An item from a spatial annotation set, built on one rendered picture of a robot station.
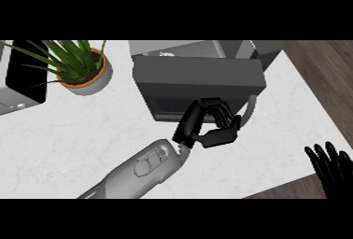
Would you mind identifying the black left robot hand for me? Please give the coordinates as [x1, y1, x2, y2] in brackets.
[171, 96, 243, 149]

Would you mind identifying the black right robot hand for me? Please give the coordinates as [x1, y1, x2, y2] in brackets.
[302, 141, 353, 200]

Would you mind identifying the dark grey microwave door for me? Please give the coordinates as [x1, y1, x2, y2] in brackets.
[131, 55, 267, 128]

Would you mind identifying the grey microwave body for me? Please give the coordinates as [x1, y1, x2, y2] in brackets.
[126, 39, 283, 73]

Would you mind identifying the green potted plant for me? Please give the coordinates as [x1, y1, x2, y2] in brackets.
[0, 39, 113, 97]

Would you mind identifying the grey and black appliance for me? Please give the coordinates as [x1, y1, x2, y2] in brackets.
[0, 39, 50, 117]

